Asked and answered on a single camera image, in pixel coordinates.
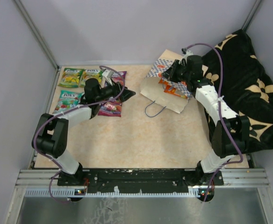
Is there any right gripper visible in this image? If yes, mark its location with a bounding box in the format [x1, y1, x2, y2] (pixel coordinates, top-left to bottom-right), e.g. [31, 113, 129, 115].
[161, 59, 191, 84]

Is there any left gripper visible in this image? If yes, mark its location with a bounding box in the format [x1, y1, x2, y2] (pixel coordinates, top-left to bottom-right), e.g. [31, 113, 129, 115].
[95, 77, 136, 103]

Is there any blue checkered paper bag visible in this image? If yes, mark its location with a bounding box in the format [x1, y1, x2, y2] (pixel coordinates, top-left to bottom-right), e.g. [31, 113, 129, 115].
[140, 50, 193, 113]

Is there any fruits candy bag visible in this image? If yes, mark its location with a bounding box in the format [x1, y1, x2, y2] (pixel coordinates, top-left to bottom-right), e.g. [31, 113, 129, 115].
[159, 79, 187, 99]

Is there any green candy bag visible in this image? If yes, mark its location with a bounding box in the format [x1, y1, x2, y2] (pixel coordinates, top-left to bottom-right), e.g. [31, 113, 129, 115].
[79, 69, 103, 88]
[58, 68, 83, 88]

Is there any teal snack bag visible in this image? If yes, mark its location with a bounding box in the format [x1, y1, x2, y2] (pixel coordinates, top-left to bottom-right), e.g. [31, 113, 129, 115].
[78, 93, 86, 105]
[53, 90, 83, 114]

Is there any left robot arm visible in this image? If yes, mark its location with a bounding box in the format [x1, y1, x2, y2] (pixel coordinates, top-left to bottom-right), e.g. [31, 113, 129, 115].
[32, 78, 136, 186]

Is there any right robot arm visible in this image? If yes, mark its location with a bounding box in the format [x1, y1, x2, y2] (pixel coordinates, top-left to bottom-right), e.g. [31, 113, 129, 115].
[162, 55, 250, 186]

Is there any black floral blanket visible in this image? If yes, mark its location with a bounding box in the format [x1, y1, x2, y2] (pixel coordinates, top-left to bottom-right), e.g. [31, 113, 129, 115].
[202, 29, 273, 152]

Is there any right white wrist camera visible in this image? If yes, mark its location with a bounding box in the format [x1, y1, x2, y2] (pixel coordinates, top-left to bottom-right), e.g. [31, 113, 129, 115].
[181, 48, 193, 60]

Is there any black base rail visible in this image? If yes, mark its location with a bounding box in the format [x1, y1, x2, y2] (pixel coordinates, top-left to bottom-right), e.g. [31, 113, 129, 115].
[57, 168, 213, 194]

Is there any aluminium frame rail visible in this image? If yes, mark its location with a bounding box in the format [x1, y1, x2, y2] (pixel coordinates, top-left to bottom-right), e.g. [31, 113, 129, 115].
[16, 168, 269, 188]

